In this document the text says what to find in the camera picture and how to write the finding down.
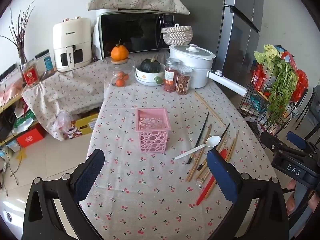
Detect large orange with stem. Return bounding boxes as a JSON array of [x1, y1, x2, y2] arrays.
[[111, 39, 130, 61]]

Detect wooden shelf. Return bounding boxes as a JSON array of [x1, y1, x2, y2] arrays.
[[0, 90, 25, 114]]

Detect small floral print cloth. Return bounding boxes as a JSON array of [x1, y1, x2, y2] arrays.
[[21, 55, 110, 142]]

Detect person's right hand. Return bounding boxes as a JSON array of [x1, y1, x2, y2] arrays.
[[285, 179, 298, 215]]

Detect red snack package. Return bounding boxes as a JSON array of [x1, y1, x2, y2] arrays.
[[251, 64, 268, 92]]

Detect dark green pumpkin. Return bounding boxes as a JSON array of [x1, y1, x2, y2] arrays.
[[139, 57, 161, 73]]

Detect woven basket with lid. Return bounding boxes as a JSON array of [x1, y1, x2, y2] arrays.
[[161, 24, 194, 46]]

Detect pile of wooden chopsticks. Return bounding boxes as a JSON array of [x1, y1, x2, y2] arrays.
[[186, 124, 240, 184]]

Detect black door microwave oven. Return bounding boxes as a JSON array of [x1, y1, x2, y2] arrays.
[[96, 9, 175, 60]]

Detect leafy green herbs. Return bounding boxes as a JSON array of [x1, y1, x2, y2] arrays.
[[265, 55, 299, 126]]

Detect black chopstick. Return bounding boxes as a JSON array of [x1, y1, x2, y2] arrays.
[[197, 123, 231, 172], [187, 112, 210, 165]]

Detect napa cabbage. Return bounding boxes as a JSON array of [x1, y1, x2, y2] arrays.
[[254, 44, 282, 67]]

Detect green package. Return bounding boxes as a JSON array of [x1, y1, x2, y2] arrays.
[[14, 110, 35, 131]]

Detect red chopsticks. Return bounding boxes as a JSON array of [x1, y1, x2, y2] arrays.
[[196, 149, 229, 205]]

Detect grey refrigerator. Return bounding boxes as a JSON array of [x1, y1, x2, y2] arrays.
[[169, 0, 264, 98]]

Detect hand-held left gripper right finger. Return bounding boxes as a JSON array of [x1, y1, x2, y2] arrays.
[[207, 149, 292, 240]]

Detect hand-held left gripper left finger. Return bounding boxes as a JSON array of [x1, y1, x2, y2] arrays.
[[22, 149, 105, 240]]

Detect black power strip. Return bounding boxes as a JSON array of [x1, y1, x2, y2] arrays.
[[0, 64, 18, 80]]

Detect long bamboo chopstick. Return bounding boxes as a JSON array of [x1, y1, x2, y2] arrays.
[[195, 91, 226, 127], [196, 91, 227, 127]]

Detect clear plastic bag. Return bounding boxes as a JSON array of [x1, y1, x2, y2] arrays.
[[54, 111, 73, 133]]

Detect jar of red dried berries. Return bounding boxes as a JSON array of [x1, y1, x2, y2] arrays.
[[164, 58, 180, 93]]

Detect white ceramic bowl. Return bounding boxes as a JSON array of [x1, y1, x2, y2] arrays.
[[135, 64, 167, 87]]

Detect glass jar with wooden lid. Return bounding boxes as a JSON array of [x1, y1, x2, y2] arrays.
[[107, 57, 137, 88]]

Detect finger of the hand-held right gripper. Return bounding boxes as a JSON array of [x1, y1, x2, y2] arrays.
[[261, 131, 309, 160], [287, 131, 320, 155]]

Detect yellow cardboard box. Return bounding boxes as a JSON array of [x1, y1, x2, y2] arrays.
[[62, 112, 100, 140]]

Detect dry branches in vase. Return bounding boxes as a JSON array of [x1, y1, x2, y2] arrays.
[[0, 0, 36, 68]]

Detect white plastic spoon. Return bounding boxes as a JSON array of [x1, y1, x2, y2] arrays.
[[175, 135, 221, 160]]

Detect black wire rack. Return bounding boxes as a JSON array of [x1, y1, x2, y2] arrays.
[[237, 62, 308, 136]]

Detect dark chair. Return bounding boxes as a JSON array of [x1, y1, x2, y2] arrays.
[[297, 85, 320, 140]]

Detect pink perforated plastic basket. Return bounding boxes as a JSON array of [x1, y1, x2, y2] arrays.
[[136, 108, 172, 154]]

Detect red label jar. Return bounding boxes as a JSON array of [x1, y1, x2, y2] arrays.
[[21, 59, 41, 88]]

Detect red plastic bag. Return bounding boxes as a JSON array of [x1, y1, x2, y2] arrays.
[[290, 69, 309, 102]]

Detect cream air fryer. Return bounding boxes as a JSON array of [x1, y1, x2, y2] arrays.
[[52, 17, 92, 72]]

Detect white electric cooking pot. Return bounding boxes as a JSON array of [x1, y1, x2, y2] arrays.
[[169, 44, 248, 97]]

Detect jar of dried fruit slices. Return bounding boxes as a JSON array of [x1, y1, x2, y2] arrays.
[[175, 66, 193, 96]]

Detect blue label jar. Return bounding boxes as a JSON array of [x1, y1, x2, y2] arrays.
[[35, 49, 56, 77]]

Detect red box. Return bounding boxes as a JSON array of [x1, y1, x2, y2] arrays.
[[16, 124, 47, 148]]

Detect floral fabric cover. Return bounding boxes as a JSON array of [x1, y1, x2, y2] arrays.
[[87, 0, 190, 16]]

